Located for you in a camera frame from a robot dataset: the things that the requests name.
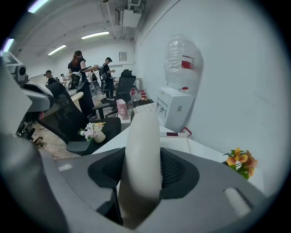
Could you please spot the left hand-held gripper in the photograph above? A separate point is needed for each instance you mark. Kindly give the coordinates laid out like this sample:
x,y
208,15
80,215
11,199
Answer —
x,y
36,95

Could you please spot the white box with red label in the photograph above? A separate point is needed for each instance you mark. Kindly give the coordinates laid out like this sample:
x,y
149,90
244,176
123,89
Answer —
x,y
176,143

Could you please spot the pink white flowers in pot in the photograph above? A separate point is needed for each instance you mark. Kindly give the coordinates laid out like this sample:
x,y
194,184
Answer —
x,y
95,133

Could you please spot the black mesh office chair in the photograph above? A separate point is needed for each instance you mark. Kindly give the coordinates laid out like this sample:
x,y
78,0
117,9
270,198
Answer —
x,y
68,118

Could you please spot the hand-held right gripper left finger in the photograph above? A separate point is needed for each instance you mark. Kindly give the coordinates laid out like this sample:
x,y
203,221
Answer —
x,y
75,182

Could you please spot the orange artificial flower plant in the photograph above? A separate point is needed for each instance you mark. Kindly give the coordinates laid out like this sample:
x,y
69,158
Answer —
x,y
242,160

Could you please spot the group of red packets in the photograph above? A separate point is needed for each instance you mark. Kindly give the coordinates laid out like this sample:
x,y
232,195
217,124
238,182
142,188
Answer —
x,y
138,93

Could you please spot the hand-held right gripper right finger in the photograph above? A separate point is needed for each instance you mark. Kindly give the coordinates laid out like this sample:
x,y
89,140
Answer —
x,y
211,195

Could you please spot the pink paper bag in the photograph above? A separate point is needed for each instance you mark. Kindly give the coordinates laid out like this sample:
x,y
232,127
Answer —
x,y
122,109

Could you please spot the white water dispenser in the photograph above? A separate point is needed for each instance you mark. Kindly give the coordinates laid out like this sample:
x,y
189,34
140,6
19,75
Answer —
x,y
175,109

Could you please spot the clear water bottle red label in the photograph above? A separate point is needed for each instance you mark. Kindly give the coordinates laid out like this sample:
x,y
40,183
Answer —
x,y
182,61

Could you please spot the ceiling air conditioning unit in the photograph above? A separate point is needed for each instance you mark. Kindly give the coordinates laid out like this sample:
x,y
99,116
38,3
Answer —
x,y
127,18

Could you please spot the black office chair with headrest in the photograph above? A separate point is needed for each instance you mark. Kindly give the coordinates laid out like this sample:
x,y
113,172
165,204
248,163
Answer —
x,y
123,87

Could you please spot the ceiling strip light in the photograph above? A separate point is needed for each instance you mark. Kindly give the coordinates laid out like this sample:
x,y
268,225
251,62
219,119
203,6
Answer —
x,y
37,5
56,49
95,35
8,44

